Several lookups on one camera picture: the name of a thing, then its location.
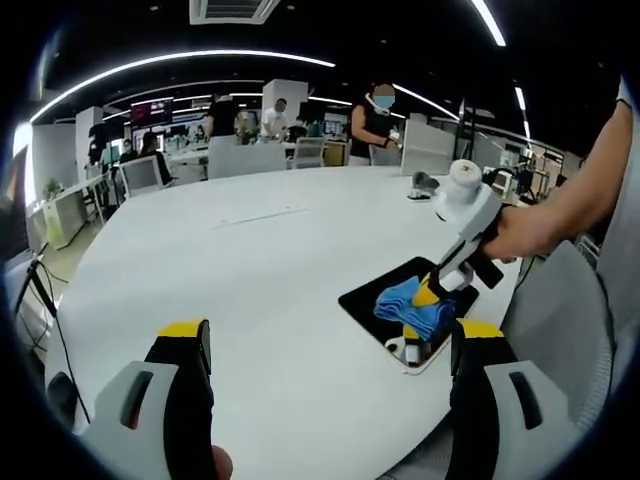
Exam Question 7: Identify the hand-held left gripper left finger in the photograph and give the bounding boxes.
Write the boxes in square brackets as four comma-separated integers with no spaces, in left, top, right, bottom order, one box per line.
[79,317,217,480]

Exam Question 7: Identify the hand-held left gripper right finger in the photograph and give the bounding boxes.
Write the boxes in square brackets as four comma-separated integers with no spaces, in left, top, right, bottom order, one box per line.
[446,318,592,480]

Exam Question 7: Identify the blue cleaning cloth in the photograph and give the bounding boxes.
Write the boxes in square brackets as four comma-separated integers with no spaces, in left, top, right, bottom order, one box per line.
[374,276,457,342]

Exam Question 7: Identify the black tray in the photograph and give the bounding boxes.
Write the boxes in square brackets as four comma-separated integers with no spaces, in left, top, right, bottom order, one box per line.
[338,256,482,376]

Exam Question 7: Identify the person's right hand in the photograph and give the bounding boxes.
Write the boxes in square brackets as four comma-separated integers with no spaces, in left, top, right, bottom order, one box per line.
[482,204,557,265]

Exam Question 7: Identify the person's left hand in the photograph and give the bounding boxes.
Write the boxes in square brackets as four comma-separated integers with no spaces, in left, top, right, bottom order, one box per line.
[211,443,235,480]

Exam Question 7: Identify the grey rounded object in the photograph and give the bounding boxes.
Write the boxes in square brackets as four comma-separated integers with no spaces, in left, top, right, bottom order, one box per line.
[411,170,442,195]

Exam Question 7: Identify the white desk partition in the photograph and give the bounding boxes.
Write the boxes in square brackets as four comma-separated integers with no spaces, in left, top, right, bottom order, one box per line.
[206,136,287,180]
[399,116,462,177]

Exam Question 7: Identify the person's grey shirt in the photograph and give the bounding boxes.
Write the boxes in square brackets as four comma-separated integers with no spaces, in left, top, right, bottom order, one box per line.
[596,74,640,354]

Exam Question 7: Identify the white office chair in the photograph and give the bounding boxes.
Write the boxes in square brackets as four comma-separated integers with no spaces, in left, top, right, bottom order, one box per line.
[293,136,327,170]
[118,154,175,200]

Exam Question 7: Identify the ceiling air vent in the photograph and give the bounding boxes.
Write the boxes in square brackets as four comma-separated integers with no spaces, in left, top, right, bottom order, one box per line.
[188,0,280,26]

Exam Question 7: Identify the black cable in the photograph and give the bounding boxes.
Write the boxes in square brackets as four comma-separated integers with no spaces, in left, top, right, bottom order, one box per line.
[13,244,92,426]

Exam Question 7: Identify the wall display screen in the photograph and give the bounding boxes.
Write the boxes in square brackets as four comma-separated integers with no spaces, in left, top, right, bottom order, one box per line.
[130,99,175,127]

